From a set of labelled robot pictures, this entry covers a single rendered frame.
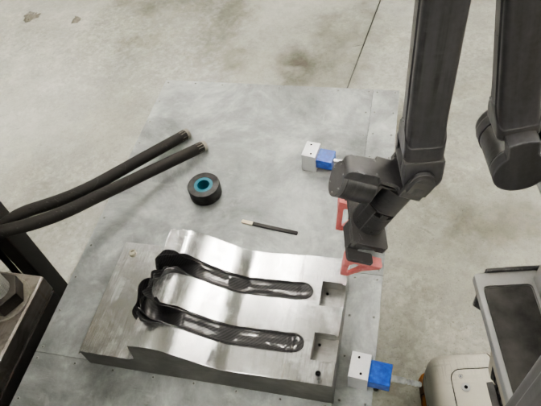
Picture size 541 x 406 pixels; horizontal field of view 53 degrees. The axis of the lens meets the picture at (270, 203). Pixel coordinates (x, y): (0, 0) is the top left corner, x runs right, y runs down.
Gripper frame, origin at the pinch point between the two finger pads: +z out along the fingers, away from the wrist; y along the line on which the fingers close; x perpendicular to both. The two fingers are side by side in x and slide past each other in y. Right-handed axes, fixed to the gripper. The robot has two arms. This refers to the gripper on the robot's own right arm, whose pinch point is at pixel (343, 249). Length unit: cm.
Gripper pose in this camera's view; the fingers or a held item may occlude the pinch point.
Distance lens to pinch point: 98.9
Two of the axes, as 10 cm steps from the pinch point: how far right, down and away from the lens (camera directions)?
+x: 9.4, 2.1, 2.8
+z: -3.5, 5.8, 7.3
